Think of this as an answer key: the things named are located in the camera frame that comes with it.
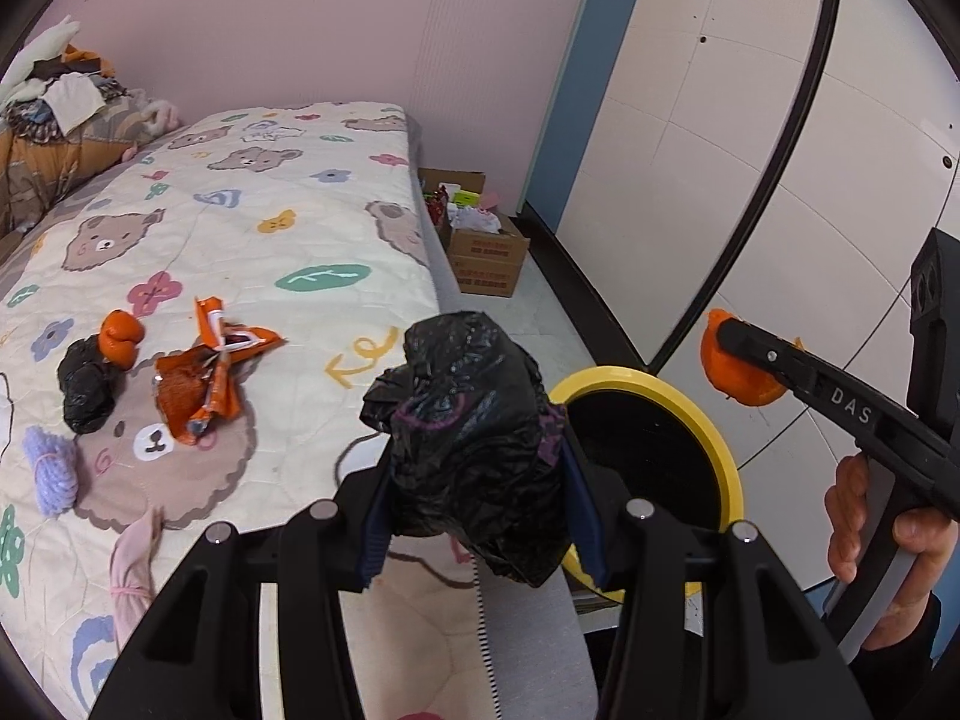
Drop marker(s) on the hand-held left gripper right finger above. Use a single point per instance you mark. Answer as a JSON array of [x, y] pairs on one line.
[[581, 517]]

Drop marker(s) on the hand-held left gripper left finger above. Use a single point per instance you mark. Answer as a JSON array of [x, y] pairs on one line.
[[371, 540]]

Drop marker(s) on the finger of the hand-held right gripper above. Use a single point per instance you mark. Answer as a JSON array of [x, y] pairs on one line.
[[825, 390]]

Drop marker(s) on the yellow rimmed trash bin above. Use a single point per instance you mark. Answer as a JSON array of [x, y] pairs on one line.
[[645, 450]]

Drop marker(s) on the orange wrapper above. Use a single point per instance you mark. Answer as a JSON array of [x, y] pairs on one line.
[[731, 382]]

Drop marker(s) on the large black plastic bag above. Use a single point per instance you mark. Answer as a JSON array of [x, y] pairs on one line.
[[465, 427]]

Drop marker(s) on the orange snack packet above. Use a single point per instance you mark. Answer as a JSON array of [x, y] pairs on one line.
[[199, 390]]

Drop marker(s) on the pink cloth bundle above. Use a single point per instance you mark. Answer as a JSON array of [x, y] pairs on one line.
[[135, 562]]

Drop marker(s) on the small black plastic bag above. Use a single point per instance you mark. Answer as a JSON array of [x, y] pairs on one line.
[[86, 390]]

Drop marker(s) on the small orange plastic bag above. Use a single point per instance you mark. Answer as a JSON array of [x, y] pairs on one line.
[[120, 334]]

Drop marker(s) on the person's right forearm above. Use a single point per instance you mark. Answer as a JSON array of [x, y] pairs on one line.
[[900, 679]]

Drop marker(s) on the person's right hand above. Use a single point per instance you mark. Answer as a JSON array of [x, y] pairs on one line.
[[844, 510]]

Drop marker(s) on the brown cardboard box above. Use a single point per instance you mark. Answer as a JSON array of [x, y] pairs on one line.
[[487, 262], [469, 180]]

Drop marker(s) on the white wardrobe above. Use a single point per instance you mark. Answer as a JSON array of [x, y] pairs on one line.
[[712, 127]]

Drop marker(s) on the white paper wad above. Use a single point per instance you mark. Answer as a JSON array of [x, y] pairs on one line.
[[476, 220]]

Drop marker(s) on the bear print blanket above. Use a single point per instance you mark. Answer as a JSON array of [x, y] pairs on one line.
[[225, 240]]

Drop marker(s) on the green packet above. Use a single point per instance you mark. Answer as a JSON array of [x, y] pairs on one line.
[[465, 197]]

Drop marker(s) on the red wrapper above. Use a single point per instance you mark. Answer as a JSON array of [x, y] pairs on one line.
[[436, 202]]

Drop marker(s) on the pink white plush toy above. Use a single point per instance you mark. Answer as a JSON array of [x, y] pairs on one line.
[[157, 116]]

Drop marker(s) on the brown orange quilt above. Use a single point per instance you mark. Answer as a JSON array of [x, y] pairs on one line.
[[45, 165]]

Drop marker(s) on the pile of clothes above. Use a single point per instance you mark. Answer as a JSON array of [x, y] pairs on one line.
[[71, 97]]

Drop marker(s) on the white plush goose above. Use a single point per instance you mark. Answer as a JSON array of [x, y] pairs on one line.
[[41, 49]]

